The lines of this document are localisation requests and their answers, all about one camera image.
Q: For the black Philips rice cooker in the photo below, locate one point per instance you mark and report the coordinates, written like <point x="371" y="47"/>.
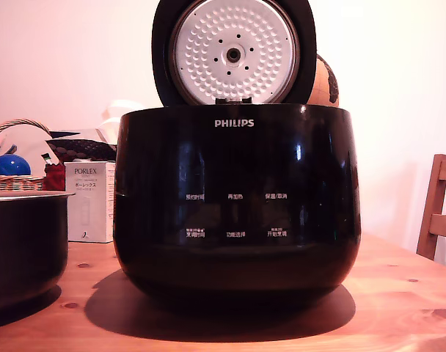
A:
<point x="237" y="220"/>

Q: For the rice cooker lid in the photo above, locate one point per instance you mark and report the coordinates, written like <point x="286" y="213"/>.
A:
<point x="234" y="51"/>

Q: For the black metallic inner pot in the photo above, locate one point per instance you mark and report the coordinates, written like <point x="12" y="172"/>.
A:
<point x="25" y="249"/>

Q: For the white paper bag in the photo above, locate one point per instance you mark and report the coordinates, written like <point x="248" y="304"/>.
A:
<point x="111" y="121"/>

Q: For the white Porlex box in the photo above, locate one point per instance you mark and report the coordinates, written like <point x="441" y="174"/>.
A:
<point x="89" y="205"/>

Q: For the orange patterned globe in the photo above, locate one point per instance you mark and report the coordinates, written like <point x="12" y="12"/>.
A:
<point x="325" y="82"/>

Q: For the dark hexagon patterned cloth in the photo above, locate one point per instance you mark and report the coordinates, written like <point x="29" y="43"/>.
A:
<point x="81" y="148"/>

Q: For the red fabric pouch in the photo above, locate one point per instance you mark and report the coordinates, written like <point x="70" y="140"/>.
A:
<point x="55" y="177"/>

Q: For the blue ball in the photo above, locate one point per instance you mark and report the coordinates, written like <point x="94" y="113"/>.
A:
<point x="9" y="165"/>

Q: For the wooden chair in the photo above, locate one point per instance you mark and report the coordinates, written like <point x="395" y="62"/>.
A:
<point x="437" y="212"/>

